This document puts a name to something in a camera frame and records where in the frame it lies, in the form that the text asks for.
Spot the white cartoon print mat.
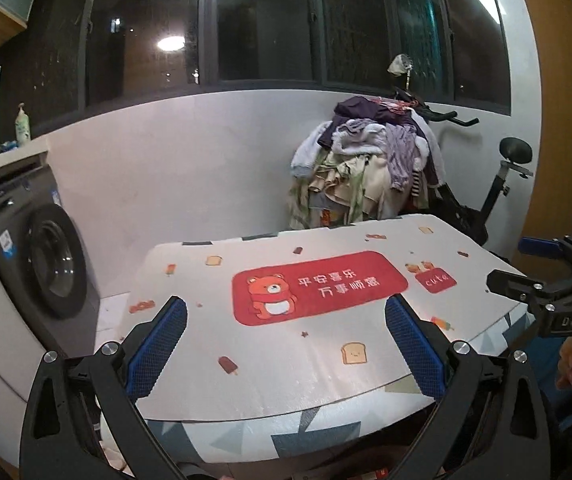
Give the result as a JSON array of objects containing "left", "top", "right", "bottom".
[{"left": 120, "top": 214, "right": 516, "bottom": 422}]

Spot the black exercise bike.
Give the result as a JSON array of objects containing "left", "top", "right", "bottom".
[{"left": 387, "top": 52, "right": 534, "bottom": 246}]

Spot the dark window frame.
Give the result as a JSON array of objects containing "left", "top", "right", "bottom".
[{"left": 0, "top": 0, "right": 511, "bottom": 141}]

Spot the white countertop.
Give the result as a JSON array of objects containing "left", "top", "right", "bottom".
[{"left": 0, "top": 136, "right": 50, "bottom": 168}]

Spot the green soap bottle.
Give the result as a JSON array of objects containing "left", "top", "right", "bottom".
[{"left": 15, "top": 102, "right": 31, "bottom": 146}]

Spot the pile of clothes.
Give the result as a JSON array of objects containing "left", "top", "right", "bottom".
[{"left": 288, "top": 96, "right": 446, "bottom": 230}]

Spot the grey front-load washing machine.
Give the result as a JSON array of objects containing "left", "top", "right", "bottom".
[{"left": 0, "top": 160, "right": 100, "bottom": 358}]

